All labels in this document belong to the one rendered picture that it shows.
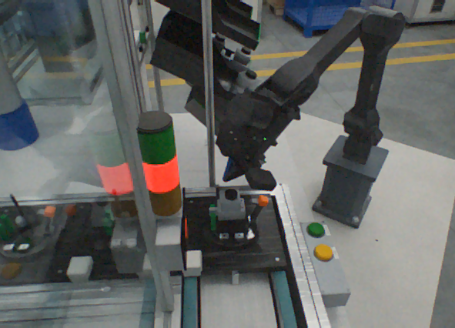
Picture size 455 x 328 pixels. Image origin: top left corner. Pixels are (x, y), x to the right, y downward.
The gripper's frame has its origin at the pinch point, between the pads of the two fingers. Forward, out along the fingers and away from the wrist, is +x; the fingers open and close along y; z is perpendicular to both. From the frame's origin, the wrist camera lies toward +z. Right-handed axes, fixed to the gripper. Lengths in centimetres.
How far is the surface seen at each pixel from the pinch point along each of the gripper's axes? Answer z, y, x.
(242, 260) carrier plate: -8.0, 12.9, 15.7
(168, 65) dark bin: 9.4, -29.2, -4.6
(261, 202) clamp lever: -10.0, 4.4, 4.7
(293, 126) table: -61, -43, 9
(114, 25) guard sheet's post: 37.2, 7.8, -23.7
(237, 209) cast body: -5.5, 3.9, 8.3
